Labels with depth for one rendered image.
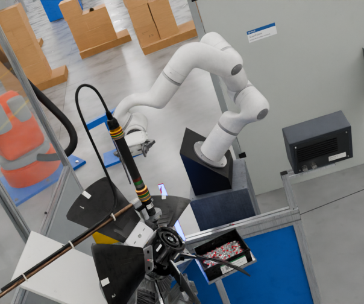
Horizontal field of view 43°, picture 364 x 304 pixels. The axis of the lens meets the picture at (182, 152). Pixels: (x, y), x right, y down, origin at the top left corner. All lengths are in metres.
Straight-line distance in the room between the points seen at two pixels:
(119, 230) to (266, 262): 0.94
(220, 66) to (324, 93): 1.89
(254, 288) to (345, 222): 1.16
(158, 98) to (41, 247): 0.70
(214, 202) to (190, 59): 0.85
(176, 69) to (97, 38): 9.07
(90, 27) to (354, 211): 8.30
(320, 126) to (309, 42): 1.50
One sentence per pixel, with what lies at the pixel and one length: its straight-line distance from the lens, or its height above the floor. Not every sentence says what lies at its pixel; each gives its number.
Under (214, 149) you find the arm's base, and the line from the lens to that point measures 2.26.
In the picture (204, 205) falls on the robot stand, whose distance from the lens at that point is 2.34.
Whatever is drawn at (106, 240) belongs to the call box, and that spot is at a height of 1.01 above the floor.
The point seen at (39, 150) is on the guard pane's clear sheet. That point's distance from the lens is 2.78.
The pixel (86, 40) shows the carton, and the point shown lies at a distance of 10.83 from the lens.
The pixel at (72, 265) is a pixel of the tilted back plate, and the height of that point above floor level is 1.23.
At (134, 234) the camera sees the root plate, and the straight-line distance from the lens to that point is 1.66.
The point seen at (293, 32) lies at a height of 1.21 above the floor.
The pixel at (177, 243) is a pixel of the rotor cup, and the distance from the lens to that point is 1.64.
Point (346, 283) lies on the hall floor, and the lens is 3.01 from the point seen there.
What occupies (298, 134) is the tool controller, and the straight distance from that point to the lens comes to 1.97.
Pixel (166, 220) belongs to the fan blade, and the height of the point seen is 1.19.
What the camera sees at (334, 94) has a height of 0.67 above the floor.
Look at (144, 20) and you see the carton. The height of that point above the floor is 0.60.
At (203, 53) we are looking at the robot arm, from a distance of 1.77.
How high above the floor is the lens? 2.18
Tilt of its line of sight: 27 degrees down
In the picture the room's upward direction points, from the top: 20 degrees counter-clockwise
